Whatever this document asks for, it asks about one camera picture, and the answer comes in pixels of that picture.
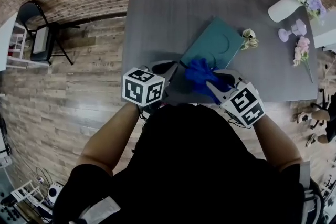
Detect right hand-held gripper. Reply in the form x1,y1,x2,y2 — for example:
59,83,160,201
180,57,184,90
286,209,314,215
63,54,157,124
205,69,265,129

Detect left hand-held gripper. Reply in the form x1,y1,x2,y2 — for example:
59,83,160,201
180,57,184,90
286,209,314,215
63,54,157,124
122,60,181,109

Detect blue cloth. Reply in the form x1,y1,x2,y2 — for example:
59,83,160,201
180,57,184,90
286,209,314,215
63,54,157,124
184,58,233,105

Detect teal box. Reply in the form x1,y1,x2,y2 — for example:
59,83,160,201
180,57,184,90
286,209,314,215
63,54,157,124
179,17,245,71

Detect person's left forearm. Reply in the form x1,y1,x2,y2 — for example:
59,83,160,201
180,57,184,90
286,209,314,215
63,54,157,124
76,102,141,176

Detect person's right forearm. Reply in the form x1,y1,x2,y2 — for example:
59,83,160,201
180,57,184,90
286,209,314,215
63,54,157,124
251,115,304,173

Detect white rectangular foam block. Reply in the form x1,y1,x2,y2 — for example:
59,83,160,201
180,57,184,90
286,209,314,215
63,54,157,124
31,26,50,55

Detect small potted plant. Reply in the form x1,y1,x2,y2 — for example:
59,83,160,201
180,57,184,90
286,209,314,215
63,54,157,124
240,28,260,50

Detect lilac goblet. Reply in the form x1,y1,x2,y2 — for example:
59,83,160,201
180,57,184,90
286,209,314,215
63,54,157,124
278,18,308,42

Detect pink flower stem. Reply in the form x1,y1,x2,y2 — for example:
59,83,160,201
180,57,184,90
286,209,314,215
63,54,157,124
293,36,314,84

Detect person's black shirt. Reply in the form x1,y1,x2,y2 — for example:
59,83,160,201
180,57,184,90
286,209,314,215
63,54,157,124
52,103,307,224

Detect white vase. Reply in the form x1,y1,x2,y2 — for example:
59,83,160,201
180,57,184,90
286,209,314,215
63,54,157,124
267,0,302,23

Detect black office chair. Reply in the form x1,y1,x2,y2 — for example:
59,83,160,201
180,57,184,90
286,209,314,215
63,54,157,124
309,88,332,129

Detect white table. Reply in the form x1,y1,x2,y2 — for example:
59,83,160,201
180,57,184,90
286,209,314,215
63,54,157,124
0,12,50,71
309,7,336,52

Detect grey backpack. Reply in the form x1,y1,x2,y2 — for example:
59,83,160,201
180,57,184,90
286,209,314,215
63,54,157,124
299,161,325,224

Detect black folding chair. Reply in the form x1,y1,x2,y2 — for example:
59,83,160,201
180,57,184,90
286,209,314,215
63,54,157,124
17,0,81,66

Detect white round device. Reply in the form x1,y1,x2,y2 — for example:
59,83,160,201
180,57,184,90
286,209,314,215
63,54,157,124
48,183,64,204

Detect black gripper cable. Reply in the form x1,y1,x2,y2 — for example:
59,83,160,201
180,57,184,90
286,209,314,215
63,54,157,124
225,110,249,129

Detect grey shoulder strap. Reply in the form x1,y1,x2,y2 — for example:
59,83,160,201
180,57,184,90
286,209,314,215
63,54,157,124
69,196,121,224

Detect floor cables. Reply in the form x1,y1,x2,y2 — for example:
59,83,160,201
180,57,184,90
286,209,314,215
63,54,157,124
26,166,53,184

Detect white wire rack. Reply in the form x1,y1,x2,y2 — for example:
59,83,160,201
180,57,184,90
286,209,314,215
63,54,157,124
10,179,53,216

